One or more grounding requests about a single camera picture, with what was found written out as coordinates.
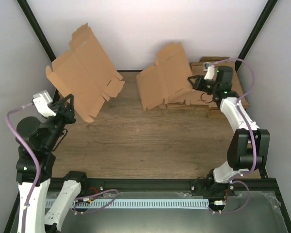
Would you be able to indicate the black aluminium frame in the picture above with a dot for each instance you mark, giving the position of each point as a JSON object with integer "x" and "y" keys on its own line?
{"x": 263, "y": 183}

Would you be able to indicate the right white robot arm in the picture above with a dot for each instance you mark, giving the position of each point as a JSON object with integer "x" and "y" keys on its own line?
{"x": 249, "y": 145}

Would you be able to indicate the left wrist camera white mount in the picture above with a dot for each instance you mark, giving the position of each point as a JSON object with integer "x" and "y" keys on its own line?
{"x": 42, "y": 102}

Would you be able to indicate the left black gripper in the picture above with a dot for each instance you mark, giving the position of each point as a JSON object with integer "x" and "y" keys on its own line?
{"x": 68, "y": 112}

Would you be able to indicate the cardboard box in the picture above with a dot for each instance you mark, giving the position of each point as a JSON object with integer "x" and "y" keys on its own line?
{"x": 86, "y": 72}

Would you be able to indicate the stack of flat cardboard blanks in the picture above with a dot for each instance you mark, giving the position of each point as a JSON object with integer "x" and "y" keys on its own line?
{"x": 199, "y": 100}

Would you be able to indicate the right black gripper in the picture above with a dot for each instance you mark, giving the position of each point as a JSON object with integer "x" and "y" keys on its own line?
{"x": 199, "y": 83}

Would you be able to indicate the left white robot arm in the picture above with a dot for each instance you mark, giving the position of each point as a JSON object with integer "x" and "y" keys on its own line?
{"x": 33, "y": 174}

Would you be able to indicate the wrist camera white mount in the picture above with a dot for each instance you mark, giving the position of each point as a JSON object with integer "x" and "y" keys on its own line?
{"x": 42, "y": 102}
{"x": 209, "y": 68}

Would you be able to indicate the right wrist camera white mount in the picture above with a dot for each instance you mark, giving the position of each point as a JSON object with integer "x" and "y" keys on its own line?
{"x": 209, "y": 68}

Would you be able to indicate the light blue slotted cable duct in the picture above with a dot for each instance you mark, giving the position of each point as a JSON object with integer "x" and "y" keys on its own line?
{"x": 142, "y": 204}

